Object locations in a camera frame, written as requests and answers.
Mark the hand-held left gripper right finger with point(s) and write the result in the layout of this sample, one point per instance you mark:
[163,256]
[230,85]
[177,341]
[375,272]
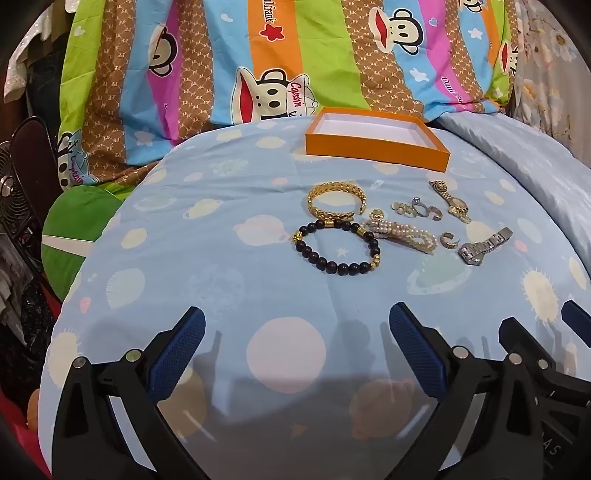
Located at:
[415,350]

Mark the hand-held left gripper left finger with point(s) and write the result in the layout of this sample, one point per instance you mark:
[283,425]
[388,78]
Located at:
[180,350]

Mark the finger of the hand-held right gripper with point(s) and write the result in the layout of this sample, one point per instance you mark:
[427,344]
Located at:
[526,339]
[579,318]

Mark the silver metal watch band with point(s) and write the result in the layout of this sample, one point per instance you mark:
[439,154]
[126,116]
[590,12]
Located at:
[480,249]

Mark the gold wristwatch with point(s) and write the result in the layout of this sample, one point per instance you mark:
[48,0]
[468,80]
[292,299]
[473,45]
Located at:
[455,207]

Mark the gold bangle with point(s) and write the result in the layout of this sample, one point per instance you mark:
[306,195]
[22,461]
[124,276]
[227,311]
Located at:
[312,203]

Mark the orange cardboard box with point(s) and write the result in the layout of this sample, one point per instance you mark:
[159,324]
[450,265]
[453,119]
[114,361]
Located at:
[369,150]

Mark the gold ear cuff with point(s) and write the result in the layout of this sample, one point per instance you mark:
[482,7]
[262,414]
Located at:
[448,241]

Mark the silver curved earring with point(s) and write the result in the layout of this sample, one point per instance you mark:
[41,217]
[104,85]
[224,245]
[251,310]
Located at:
[435,213]

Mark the green cushion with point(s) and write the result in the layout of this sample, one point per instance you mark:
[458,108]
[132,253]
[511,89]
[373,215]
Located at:
[69,221]

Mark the plain light blue pillow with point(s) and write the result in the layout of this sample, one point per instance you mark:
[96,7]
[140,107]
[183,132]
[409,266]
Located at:
[517,152]

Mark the black fan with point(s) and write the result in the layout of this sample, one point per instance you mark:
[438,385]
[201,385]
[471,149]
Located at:
[14,194]

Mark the grey floral cloth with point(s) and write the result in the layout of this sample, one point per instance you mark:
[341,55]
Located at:
[545,69]

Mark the colourful striped cartoon blanket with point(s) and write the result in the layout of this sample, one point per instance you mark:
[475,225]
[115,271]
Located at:
[277,46]

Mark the white lace cloth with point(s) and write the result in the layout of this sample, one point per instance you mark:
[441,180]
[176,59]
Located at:
[27,50]

